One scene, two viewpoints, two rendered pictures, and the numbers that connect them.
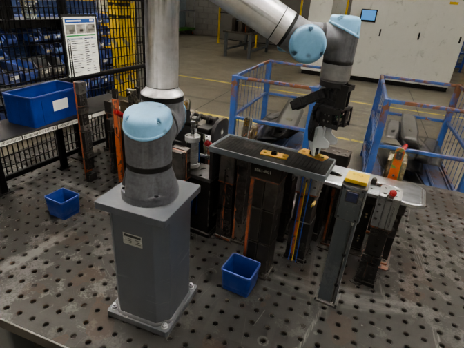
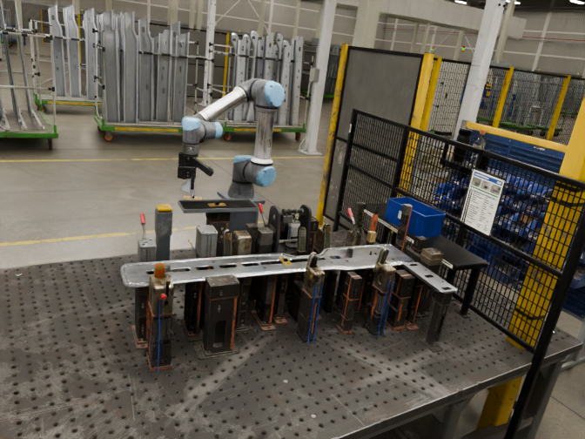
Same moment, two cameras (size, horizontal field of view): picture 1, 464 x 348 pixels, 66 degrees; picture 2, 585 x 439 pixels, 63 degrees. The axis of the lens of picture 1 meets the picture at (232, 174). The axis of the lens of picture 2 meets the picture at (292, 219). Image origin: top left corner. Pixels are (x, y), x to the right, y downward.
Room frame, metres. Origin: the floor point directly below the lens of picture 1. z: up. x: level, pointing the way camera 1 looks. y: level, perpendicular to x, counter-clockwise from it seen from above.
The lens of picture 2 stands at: (2.65, -1.61, 1.93)
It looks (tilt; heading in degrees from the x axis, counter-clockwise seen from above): 20 degrees down; 128
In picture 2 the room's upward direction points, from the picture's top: 7 degrees clockwise
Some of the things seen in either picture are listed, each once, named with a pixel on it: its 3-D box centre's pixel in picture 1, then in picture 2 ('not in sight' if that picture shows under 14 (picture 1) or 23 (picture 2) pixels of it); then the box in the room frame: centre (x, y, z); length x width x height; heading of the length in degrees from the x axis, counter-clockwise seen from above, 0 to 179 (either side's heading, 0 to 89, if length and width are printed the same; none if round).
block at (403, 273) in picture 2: not in sight; (398, 300); (1.81, 0.36, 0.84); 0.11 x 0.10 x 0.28; 155
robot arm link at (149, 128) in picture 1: (148, 133); (244, 167); (0.83, 0.21, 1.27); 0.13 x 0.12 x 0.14; 177
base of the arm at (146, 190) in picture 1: (150, 176); (241, 187); (0.82, 0.21, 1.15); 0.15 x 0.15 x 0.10
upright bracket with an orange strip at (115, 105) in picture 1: (118, 142); (368, 249); (1.51, 0.53, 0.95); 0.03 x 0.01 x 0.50; 65
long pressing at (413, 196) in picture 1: (250, 152); (282, 263); (1.41, -0.07, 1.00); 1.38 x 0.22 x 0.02; 65
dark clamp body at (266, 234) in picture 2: (229, 194); (261, 265); (1.22, 0.00, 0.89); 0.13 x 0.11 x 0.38; 155
